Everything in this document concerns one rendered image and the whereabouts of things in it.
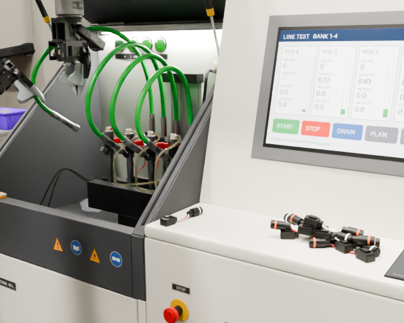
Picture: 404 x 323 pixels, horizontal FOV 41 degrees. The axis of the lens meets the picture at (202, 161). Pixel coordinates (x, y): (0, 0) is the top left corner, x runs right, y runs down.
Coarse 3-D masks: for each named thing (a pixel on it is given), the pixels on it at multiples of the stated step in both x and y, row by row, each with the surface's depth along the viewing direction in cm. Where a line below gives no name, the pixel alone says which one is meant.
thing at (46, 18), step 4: (36, 0) 171; (40, 0) 172; (40, 4) 172; (40, 8) 172; (44, 8) 173; (40, 12) 173; (44, 12) 173; (44, 16) 174; (48, 16) 175; (44, 20) 175; (48, 20) 175; (48, 24) 176; (64, 64) 183
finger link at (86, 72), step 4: (88, 52) 148; (84, 56) 147; (88, 56) 147; (84, 60) 147; (88, 60) 147; (84, 64) 148; (88, 64) 147; (84, 68) 148; (88, 68) 148; (84, 72) 148; (88, 72) 149; (84, 76) 148
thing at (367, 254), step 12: (288, 216) 117; (312, 216) 110; (276, 228) 113; (288, 228) 112; (300, 228) 110; (312, 228) 110; (324, 228) 109; (348, 228) 107; (312, 240) 107; (324, 240) 107; (336, 240) 108; (348, 240) 106; (360, 240) 104; (372, 240) 104; (348, 252) 105; (360, 252) 101; (372, 252) 101
